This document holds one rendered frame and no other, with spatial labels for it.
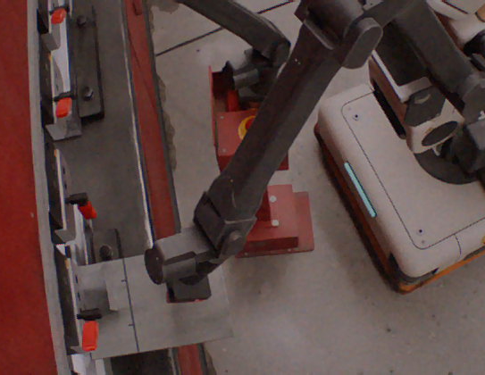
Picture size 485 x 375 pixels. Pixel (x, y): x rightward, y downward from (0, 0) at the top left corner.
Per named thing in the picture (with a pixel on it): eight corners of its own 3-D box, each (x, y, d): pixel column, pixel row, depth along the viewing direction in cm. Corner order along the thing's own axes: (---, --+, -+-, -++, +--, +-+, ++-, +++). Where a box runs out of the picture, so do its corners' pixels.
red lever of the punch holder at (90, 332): (96, 343, 109) (99, 305, 118) (71, 346, 109) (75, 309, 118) (100, 352, 110) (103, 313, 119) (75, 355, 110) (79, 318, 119)
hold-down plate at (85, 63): (104, 117, 164) (102, 111, 161) (81, 122, 164) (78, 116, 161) (95, 10, 176) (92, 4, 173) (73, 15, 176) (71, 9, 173)
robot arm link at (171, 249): (250, 234, 112) (221, 191, 116) (182, 253, 105) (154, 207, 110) (227, 282, 120) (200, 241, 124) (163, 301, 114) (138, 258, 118)
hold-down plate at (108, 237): (143, 374, 143) (139, 371, 140) (116, 378, 143) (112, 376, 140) (119, 231, 154) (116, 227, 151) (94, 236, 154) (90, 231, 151)
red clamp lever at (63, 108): (68, 107, 124) (74, 87, 133) (45, 112, 124) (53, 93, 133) (71, 117, 125) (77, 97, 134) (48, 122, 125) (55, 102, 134)
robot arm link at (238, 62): (290, 45, 156) (269, 20, 160) (242, 62, 151) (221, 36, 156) (285, 85, 165) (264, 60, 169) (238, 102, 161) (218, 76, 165)
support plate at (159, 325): (235, 337, 133) (234, 336, 132) (93, 360, 133) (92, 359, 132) (216, 242, 140) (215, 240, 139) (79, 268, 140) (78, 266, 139)
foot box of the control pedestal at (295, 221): (314, 250, 241) (315, 238, 230) (235, 258, 242) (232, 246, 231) (308, 191, 249) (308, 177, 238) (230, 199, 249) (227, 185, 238)
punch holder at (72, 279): (95, 354, 123) (66, 335, 108) (48, 360, 123) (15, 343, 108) (81, 270, 129) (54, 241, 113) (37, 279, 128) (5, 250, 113)
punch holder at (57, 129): (67, 142, 138) (42, 100, 123) (26, 151, 138) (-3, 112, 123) (62, 74, 144) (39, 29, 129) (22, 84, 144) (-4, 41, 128)
